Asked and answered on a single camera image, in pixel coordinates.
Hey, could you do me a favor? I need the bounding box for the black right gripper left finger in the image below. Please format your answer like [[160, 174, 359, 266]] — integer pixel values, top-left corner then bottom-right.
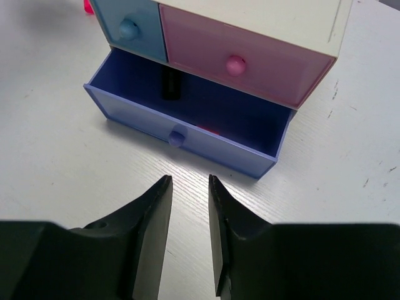
[[1, 176, 173, 299]]

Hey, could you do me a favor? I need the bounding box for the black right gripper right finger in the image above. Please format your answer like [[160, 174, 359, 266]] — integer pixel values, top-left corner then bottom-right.
[[208, 175, 399, 299]]

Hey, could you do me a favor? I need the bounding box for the orange highlighter marker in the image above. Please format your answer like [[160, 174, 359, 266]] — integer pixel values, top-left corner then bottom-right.
[[197, 125, 219, 135]]

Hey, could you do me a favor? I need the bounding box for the green highlighter marker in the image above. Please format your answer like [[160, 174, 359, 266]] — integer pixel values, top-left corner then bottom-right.
[[161, 66, 181, 101]]

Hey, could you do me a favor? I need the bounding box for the white pastel drawer box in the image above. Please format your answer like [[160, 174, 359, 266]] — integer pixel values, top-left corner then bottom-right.
[[84, 1, 353, 179]]

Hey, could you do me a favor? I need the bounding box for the pink highlighter marker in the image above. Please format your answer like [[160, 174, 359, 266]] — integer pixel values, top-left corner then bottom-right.
[[83, 0, 94, 15]]

